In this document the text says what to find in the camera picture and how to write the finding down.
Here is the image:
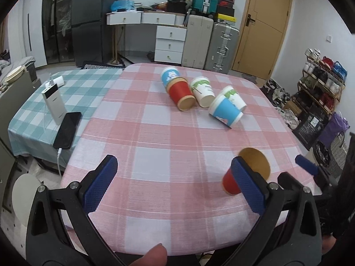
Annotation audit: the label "red paper cup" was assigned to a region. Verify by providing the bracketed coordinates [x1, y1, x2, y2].
[221, 148, 271, 195]
[166, 78, 196, 111]

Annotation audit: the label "blue paper cup near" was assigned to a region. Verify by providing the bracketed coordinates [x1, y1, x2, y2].
[208, 94, 243, 129]

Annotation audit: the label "blue paper cup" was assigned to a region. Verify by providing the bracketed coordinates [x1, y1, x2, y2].
[161, 67, 181, 88]
[208, 94, 243, 129]

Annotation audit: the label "green paper cup right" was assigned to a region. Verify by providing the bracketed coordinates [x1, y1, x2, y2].
[221, 85, 247, 112]

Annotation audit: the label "green paper cup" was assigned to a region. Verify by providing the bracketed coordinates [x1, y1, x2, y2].
[221, 85, 247, 112]
[189, 76, 215, 108]

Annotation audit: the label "green paper cup left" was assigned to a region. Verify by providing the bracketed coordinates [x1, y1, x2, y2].
[189, 76, 215, 108]

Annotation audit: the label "blue paper cup far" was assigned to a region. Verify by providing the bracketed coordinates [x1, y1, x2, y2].
[161, 67, 181, 88]

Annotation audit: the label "person's right hand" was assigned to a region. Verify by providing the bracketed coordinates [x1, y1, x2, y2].
[322, 235, 336, 255]

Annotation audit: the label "person's left hand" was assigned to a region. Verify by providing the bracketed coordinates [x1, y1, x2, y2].
[130, 243, 168, 266]

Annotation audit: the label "purple bag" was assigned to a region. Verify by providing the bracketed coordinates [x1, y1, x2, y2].
[318, 112, 350, 148]

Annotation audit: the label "shoe rack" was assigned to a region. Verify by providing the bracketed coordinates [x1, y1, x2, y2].
[297, 48, 347, 116]

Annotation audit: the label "black smartphone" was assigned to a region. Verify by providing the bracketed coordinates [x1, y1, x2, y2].
[53, 112, 82, 150]

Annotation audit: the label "green checkered tablecloth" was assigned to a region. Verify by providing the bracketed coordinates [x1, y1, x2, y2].
[8, 68, 122, 167]

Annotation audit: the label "white power bank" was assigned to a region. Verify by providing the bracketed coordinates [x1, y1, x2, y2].
[41, 84, 67, 125]

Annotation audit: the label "pink checkered tablecloth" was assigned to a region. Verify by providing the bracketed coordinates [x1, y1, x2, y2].
[61, 64, 315, 255]

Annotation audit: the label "silver suitcase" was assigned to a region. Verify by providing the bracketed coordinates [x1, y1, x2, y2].
[204, 23, 239, 74]

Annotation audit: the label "wooden door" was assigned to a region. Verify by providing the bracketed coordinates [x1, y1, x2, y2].
[232, 0, 292, 80]

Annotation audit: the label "stacked shoe boxes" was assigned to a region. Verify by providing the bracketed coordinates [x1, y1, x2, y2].
[217, 0, 235, 17]

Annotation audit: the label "beige suitcase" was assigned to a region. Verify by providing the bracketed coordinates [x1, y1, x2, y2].
[181, 15, 214, 69]

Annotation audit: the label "white drawer desk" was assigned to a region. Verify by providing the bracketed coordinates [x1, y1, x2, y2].
[106, 10, 187, 65]

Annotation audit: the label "glass door cabinet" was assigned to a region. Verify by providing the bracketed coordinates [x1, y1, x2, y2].
[42, 0, 75, 64]

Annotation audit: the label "dark grey refrigerator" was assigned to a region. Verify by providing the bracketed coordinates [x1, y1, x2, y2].
[71, 0, 116, 66]

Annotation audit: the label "blue plastic bag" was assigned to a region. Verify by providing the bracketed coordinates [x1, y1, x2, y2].
[111, 0, 135, 12]

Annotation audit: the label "white charging cable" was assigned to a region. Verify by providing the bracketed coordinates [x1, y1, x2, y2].
[56, 148, 63, 177]

